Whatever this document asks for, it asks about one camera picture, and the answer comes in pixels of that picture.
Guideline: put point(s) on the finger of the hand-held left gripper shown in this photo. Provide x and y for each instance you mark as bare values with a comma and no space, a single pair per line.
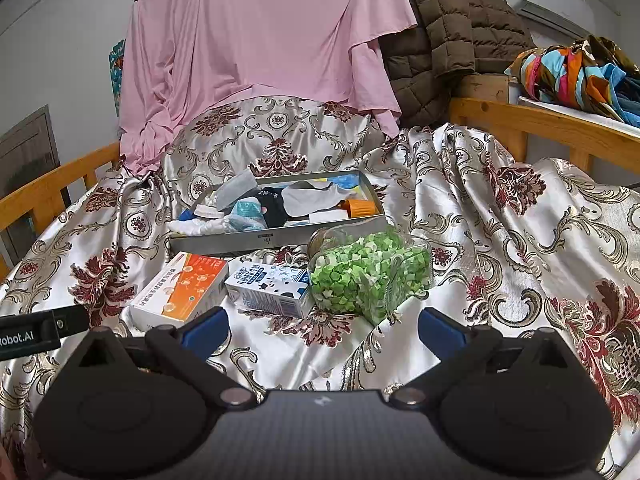
70,321

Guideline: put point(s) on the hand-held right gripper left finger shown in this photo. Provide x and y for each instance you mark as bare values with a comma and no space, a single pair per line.
205,332

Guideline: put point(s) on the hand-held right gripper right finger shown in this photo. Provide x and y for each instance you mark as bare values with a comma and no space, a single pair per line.
440,332

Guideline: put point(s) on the metal tray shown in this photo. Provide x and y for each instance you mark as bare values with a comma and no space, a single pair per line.
280,242

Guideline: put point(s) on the light blue white sock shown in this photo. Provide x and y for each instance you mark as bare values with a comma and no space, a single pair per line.
246,209

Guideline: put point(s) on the black blue sock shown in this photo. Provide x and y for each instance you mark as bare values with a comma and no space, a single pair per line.
272,207

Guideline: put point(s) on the orange bowl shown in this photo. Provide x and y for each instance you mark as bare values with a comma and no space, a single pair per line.
362,208

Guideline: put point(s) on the beige sock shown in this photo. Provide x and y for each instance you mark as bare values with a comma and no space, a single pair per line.
315,205

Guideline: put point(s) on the orange white box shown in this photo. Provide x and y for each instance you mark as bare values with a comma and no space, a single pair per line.
185,285

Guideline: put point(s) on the blue white carton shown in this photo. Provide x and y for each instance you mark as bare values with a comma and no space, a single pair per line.
265,287

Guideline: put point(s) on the bag of green pieces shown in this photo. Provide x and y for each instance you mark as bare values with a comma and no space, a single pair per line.
370,275

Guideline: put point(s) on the floral satin blanket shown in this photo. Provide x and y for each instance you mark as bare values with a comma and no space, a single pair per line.
500,220

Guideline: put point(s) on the grey door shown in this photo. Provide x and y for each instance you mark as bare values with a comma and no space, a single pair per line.
27,150

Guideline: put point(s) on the white board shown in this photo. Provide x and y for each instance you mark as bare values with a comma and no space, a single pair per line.
565,110

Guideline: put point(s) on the colourful patterned cloth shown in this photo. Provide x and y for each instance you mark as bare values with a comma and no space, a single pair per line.
560,75

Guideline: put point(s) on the blue cloth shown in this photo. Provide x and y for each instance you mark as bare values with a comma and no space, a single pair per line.
630,105

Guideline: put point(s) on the brown quilted jacket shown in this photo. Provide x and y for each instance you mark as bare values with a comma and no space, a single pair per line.
440,35

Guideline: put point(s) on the pink hanging sheet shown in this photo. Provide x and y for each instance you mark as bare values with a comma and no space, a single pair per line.
260,35

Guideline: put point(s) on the white air conditioner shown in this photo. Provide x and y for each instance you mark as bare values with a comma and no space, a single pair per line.
545,0

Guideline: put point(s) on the wooden bed rail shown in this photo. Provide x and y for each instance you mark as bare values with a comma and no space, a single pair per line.
45,185
550,125

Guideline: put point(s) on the teal patterned wall poster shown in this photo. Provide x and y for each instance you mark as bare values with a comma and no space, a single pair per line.
116,75

